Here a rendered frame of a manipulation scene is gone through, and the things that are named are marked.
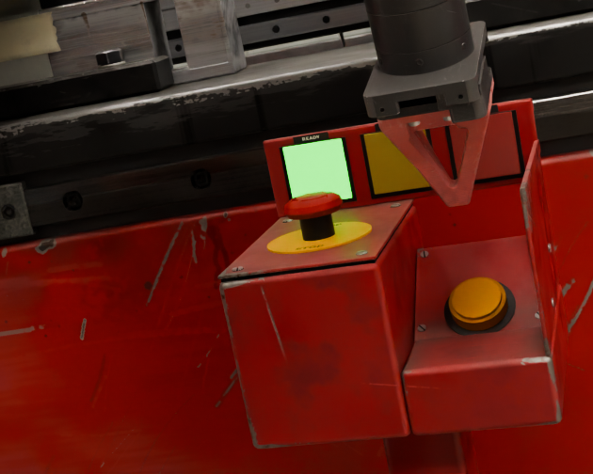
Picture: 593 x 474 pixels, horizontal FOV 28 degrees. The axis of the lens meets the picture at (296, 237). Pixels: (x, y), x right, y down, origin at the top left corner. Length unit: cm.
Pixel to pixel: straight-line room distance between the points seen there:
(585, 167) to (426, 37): 36
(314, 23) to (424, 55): 71
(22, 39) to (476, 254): 56
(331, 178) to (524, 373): 23
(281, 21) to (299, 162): 54
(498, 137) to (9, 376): 54
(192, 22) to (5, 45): 19
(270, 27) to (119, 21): 28
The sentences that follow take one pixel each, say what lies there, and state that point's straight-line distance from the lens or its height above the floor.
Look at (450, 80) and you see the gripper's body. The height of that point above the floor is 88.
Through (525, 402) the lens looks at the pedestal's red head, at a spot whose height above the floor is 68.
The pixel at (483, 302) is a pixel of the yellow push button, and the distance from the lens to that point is 78.
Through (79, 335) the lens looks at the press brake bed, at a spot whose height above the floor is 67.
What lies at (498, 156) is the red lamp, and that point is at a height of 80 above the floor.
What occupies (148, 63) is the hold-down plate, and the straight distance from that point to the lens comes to 110.
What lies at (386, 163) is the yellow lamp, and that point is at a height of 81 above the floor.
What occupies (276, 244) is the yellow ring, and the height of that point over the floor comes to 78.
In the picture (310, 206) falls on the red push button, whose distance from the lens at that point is 77.
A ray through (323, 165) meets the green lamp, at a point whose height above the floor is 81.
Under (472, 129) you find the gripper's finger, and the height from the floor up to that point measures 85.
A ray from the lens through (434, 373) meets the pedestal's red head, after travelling 74.
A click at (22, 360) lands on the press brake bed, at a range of 114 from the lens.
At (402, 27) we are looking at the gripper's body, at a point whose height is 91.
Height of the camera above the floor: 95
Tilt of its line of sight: 12 degrees down
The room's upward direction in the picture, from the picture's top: 11 degrees counter-clockwise
